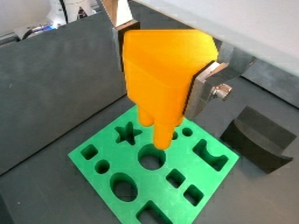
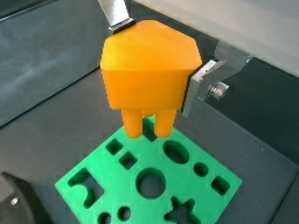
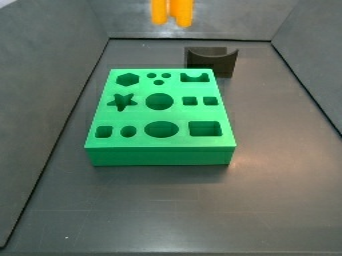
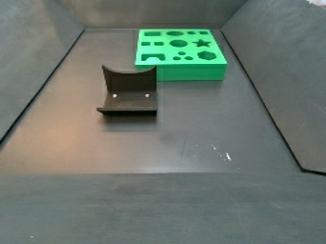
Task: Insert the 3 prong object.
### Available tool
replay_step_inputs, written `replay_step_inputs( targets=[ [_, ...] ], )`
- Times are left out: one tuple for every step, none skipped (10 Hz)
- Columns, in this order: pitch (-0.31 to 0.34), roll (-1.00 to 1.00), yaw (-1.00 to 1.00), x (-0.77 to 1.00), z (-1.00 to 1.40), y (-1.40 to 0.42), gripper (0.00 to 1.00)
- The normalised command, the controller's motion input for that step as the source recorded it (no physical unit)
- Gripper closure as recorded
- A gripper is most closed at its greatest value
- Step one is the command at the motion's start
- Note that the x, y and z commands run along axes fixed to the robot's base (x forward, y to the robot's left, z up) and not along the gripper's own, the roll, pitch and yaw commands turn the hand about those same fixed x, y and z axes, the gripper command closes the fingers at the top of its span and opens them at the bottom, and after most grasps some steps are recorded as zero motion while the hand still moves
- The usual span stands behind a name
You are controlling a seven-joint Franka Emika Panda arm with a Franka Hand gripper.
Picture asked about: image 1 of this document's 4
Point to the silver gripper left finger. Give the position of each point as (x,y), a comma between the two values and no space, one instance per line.
(119,32)

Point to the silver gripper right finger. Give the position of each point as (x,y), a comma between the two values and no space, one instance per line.
(209,83)

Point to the orange three-prong plastic block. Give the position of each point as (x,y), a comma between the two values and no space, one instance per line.
(162,59)

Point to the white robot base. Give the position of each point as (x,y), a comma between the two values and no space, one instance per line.
(64,12)

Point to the black curved plastic block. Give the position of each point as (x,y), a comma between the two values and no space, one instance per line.
(259,139)

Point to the dark grey side panel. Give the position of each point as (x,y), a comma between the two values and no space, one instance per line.
(59,77)

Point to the green shape-sorter board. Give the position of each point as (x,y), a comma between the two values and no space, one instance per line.
(154,185)

